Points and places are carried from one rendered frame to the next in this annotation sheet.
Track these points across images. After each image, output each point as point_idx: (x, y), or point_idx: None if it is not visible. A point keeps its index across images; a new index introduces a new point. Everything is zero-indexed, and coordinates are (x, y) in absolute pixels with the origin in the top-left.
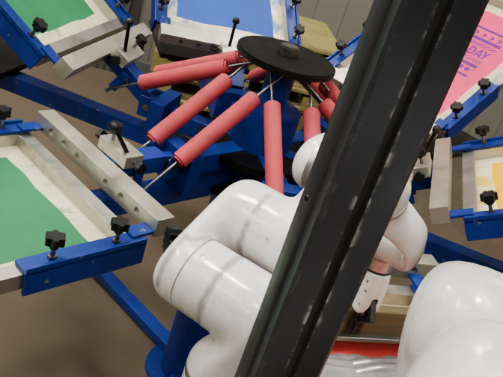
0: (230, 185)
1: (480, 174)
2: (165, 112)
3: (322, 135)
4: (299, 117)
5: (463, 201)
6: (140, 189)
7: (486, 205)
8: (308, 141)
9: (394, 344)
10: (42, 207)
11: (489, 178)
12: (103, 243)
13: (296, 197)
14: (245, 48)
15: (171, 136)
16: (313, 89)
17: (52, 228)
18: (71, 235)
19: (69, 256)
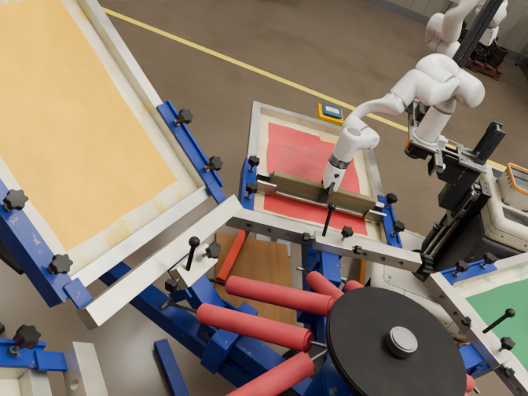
0: (481, 82)
1: (102, 247)
2: None
3: (456, 78)
4: (328, 361)
5: (190, 209)
6: (457, 304)
7: (164, 201)
8: (460, 82)
9: (280, 197)
10: (502, 334)
11: (108, 230)
12: (460, 274)
13: (461, 71)
14: (456, 351)
15: None
16: None
17: (488, 312)
18: (475, 304)
19: (474, 262)
